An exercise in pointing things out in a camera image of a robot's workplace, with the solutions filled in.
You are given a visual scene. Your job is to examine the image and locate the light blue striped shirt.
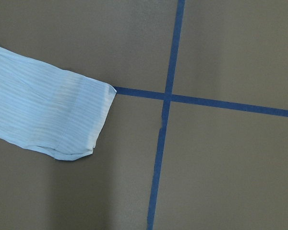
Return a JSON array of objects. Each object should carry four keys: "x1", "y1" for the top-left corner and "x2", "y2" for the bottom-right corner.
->
[{"x1": 0, "y1": 47, "x2": 117, "y2": 161}]

